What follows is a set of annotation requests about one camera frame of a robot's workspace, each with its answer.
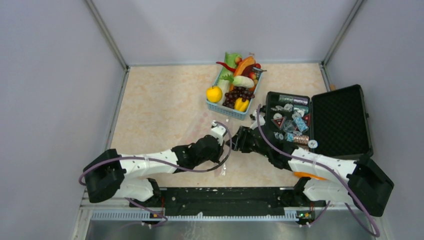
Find purple chip row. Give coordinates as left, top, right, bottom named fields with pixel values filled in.
left=293, top=97, right=309, bottom=106

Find orange handled tool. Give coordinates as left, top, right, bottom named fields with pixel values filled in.
left=293, top=171, right=327, bottom=181

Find blue green chip row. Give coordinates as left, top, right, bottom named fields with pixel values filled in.
left=278, top=94, right=294, bottom=104

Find black poker chip case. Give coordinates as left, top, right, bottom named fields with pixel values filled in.
left=260, top=84, right=373, bottom=159

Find light blue plastic basket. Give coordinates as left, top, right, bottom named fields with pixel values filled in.
left=206, top=67, right=264, bottom=120

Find red toy chili pepper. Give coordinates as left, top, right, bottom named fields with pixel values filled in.
left=216, top=61, right=236, bottom=73

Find green white toy cabbage stalk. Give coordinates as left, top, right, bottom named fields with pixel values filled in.
left=217, top=52, right=242, bottom=105

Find yellow toy bell pepper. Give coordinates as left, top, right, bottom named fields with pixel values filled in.
left=234, top=97, right=250, bottom=112

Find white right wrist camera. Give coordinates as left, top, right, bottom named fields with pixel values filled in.
left=249, top=114, right=266, bottom=130

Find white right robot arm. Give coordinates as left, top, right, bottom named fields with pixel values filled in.
left=226, top=126, right=395, bottom=217

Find clear zip bag pink dots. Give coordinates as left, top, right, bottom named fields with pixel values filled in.
left=180, top=110, right=235, bottom=177

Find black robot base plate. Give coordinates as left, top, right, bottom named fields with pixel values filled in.
left=129, top=187, right=326, bottom=217

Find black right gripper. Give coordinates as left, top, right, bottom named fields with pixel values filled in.
left=226, top=125, right=271, bottom=158

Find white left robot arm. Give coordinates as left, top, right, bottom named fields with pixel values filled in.
left=78, top=134, right=224, bottom=207

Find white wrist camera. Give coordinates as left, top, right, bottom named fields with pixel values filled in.
left=209, top=120, right=228, bottom=146
left=249, top=114, right=266, bottom=130

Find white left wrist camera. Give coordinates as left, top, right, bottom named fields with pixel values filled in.
left=209, top=120, right=228, bottom=146

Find light blue chip stack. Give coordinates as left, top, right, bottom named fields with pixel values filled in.
left=293, top=117, right=309, bottom=133

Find black red all-in triangle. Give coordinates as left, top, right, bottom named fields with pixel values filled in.
left=271, top=116, right=286, bottom=130

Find clear round dealer button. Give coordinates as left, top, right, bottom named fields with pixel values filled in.
left=282, top=120, right=297, bottom=133

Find dark red toy grapes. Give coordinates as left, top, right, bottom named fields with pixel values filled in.
left=222, top=87, right=255, bottom=110

